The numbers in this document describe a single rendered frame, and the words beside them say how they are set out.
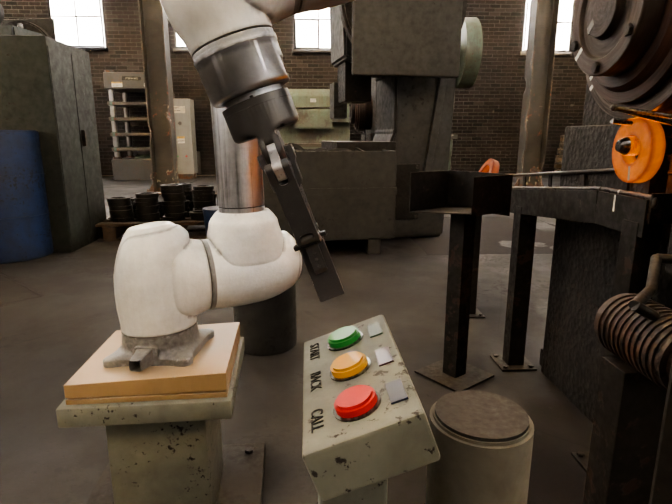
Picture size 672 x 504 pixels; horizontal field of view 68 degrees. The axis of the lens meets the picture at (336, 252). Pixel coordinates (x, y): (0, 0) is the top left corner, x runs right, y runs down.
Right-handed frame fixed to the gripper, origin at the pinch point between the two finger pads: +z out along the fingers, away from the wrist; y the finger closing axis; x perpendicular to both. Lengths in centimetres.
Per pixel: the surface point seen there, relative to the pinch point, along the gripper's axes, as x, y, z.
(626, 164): -73, 61, 18
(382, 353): -3.2, -6.9, 9.3
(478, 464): -8.7, -8.9, 24.6
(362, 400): -0.2, -16.1, 8.4
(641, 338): -46, 23, 38
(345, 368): 0.9, -9.0, 8.4
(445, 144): -107, 353, 29
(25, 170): 181, 298, -61
